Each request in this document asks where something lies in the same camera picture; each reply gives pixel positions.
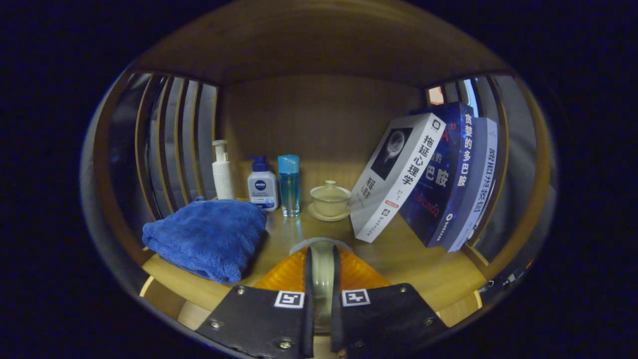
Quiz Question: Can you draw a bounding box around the blue folded towel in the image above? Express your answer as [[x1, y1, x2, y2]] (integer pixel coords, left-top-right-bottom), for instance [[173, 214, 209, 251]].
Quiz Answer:
[[142, 198, 268, 285]]

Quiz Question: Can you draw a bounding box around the beige lidded teacup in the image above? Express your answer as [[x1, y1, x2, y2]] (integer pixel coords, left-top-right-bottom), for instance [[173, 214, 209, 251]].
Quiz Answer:
[[307, 180, 352, 222]]

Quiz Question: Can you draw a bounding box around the dark blue book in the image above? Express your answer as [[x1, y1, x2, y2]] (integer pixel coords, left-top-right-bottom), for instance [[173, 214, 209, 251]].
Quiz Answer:
[[399, 102, 475, 248]]

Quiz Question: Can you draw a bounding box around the pale grey round disc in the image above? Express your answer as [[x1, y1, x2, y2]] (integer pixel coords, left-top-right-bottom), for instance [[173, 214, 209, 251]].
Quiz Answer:
[[288, 237, 354, 334]]

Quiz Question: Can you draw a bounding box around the wooden countertop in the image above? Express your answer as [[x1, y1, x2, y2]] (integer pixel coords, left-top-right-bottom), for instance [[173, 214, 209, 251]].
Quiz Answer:
[[141, 160, 488, 332]]

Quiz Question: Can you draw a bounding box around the white book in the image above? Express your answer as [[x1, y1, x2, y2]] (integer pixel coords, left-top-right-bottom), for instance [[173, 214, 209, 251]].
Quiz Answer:
[[349, 113, 447, 244]]

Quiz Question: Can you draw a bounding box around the white pump bottle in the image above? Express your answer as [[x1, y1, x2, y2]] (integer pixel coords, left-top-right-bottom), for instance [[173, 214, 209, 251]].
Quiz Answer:
[[211, 140, 236, 201]]

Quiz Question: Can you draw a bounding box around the pale lilac book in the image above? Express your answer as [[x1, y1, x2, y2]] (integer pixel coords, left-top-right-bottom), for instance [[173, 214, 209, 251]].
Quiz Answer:
[[446, 117, 499, 253]]

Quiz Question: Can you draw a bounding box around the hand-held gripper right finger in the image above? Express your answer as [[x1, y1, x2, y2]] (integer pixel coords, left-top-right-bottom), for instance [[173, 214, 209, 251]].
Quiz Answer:
[[330, 245, 450, 359]]

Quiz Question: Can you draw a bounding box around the wooden cabinet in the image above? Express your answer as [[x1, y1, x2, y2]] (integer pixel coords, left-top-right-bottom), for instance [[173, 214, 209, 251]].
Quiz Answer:
[[82, 0, 556, 345]]

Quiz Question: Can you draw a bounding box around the clear blue bottle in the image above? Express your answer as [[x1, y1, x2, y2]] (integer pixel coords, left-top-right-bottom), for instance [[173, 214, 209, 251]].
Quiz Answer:
[[277, 155, 301, 218]]

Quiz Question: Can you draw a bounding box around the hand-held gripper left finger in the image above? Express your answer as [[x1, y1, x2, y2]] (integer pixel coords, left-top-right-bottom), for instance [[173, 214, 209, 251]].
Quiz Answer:
[[194, 246, 315, 359]]

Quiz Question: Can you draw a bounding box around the white bottle with blue cap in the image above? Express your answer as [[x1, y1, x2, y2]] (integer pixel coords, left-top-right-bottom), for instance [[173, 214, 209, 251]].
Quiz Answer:
[[247, 156, 280, 212]]

